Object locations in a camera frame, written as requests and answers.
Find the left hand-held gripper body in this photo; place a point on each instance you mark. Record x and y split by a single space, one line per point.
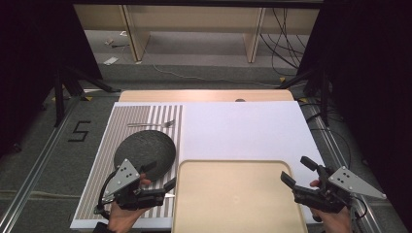
124 174

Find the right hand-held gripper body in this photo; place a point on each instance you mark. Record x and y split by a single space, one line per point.
351 183

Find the person's left hand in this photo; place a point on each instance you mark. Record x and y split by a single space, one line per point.
124 218

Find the person's right hand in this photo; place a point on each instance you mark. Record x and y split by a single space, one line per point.
333 223

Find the dark round plate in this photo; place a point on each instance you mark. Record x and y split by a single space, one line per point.
145 149

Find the silver fork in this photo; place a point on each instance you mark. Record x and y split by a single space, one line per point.
152 124

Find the striped placemat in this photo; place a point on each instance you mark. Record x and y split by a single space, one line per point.
129 119

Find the beige plastic tray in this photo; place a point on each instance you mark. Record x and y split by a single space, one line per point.
236 197

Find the person's dark sleeve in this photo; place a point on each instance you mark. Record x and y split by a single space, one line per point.
101 227

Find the yellow tape marker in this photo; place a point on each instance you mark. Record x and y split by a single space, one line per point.
303 100
282 79
88 98

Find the white board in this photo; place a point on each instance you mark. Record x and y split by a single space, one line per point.
243 129

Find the black tripod stand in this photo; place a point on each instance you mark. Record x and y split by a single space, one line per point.
324 93
60 97

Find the wooden table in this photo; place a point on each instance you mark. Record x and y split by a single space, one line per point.
200 95

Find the black curtain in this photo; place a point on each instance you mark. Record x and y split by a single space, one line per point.
372 81
35 64

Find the white paper scrap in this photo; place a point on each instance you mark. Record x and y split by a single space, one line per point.
111 60

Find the small floor debris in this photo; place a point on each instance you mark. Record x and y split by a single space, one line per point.
109 41

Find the light wooden bench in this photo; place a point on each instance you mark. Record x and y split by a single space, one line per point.
194 16

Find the aluminium floor rail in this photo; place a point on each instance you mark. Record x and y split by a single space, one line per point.
35 168
330 139

